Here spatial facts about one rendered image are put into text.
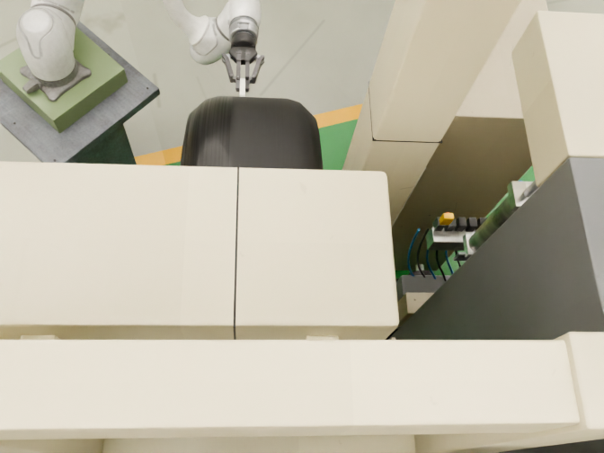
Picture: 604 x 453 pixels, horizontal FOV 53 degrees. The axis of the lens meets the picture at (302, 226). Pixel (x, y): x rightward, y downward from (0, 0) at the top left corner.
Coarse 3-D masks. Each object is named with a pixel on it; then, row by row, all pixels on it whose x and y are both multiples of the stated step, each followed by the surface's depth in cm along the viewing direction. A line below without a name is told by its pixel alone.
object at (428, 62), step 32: (416, 0) 83; (448, 0) 79; (480, 0) 79; (512, 0) 79; (416, 32) 85; (448, 32) 85; (480, 32) 85; (384, 64) 103; (416, 64) 91; (448, 64) 91; (480, 64) 91; (384, 96) 102; (416, 96) 99; (448, 96) 99; (384, 128) 107; (416, 128) 108; (448, 128) 108; (352, 160) 132; (384, 160) 118; (416, 160) 118
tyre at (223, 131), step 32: (224, 96) 144; (192, 128) 133; (224, 128) 130; (256, 128) 131; (288, 128) 131; (192, 160) 127; (224, 160) 125; (256, 160) 126; (288, 160) 127; (320, 160) 132
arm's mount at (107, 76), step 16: (80, 32) 226; (80, 48) 224; (96, 48) 225; (0, 64) 217; (16, 64) 218; (96, 64) 222; (112, 64) 223; (16, 80) 215; (96, 80) 219; (112, 80) 222; (32, 96) 213; (64, 96) 215; (80, 96) 216; (96, 96) 221; (48, 112) 212; (64, 112) 213; (80, 112) 220; (64, 128) 218
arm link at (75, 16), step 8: (32, 0) 204; (40, 0) 202; (48, 0) 202; (56, 0) 201; (64, 0) 202; (72, 0) 203; (80, 0) 206; (64, 8) 204; (72, 8) 205; (80, 8) 209; (72, 16) 207
